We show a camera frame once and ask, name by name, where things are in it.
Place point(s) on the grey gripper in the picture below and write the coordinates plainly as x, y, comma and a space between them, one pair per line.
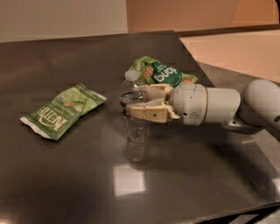
189, 101

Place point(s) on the clear plastic water bottle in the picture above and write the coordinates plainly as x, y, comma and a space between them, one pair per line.
132, 99

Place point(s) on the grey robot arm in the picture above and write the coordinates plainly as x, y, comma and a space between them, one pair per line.
255, 108

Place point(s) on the green snack bag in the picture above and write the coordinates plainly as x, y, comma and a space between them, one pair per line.
153, 71

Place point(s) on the green Kettle chips bag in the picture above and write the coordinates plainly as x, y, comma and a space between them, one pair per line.
55, 118

